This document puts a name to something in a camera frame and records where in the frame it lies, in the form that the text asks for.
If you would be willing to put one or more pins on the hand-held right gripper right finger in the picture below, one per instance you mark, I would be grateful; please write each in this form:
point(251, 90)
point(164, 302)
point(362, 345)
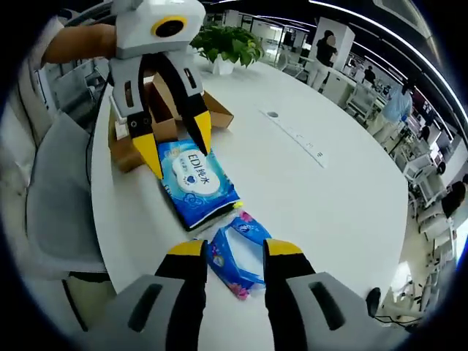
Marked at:
point(289, 292)

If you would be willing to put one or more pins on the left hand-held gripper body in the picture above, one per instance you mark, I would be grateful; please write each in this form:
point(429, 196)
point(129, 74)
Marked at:
point(146, 33)

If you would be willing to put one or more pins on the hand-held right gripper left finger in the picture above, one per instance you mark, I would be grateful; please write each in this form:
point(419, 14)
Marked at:
point(186, 292)

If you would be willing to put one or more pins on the blue floral soft packet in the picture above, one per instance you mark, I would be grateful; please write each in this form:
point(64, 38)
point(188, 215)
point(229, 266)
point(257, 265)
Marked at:
point(226, 270)

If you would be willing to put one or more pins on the brown cardboard shoe box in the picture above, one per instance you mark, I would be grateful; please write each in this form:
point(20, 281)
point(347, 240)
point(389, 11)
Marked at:
point(124, 153)

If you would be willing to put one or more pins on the blue wet wipes pack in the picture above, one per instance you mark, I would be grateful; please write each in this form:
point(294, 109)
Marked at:
point(197, 186)

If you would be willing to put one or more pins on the potted green plant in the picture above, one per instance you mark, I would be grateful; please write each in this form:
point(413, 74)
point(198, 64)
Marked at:
point(230, 45)

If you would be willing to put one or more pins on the black computer mouse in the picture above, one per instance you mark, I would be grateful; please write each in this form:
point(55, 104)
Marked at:
point(374, 301)

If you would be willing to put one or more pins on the person's white shirt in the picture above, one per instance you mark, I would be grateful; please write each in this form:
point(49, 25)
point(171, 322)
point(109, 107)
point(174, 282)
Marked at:
point(29, 84)

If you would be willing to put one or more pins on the white table socket strip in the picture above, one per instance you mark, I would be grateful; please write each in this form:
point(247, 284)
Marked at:
point(300, 137)

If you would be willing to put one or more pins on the grey mesh office chair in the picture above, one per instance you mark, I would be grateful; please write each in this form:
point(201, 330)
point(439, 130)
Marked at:
point(58, 204)

